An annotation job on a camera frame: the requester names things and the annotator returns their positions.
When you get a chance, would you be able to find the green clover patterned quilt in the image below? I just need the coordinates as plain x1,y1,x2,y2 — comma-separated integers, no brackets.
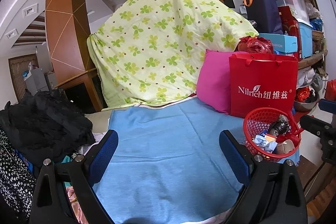
87,0,258,109

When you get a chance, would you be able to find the red gift box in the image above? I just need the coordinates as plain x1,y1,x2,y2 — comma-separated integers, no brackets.
278,6,302,61

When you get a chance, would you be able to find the blue blanket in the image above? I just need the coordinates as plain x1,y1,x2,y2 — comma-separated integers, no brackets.
92,96,301,224

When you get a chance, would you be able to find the black plastic bag trash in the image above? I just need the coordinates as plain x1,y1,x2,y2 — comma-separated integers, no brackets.
268,114,290,137

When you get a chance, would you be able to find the white blue wrapper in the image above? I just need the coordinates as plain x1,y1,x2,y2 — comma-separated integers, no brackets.
253,134,278,153

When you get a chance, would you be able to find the red mesh trash basket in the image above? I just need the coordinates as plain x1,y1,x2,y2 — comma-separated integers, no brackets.
243,107,303,162

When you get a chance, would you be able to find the light blue cardboard box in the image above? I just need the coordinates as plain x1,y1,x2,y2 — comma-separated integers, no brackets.
259,33,298,53

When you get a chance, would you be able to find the black white dotted garment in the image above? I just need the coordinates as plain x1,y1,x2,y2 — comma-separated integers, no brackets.
1,131,37,223

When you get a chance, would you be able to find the blue plastic storage bin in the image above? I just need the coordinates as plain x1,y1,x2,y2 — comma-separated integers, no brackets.
298,19,313,59

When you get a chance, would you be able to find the red plastic bag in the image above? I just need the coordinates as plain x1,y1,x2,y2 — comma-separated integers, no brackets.
237,36,274,54

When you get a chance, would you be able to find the black clothes pile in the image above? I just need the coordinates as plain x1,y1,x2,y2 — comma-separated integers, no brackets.
1,89,96,168

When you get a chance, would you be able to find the navy blue bag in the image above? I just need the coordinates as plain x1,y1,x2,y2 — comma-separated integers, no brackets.
243,0,283,35

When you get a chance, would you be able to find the red Nilrich shopping bag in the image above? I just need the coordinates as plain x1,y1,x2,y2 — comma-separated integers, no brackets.
229,52,298,118

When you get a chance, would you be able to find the brown wooden pillar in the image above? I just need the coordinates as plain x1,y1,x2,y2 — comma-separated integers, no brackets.
45,0,103,112

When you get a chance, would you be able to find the pink pillow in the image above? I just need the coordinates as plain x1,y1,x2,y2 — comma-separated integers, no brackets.
196,50,233,114

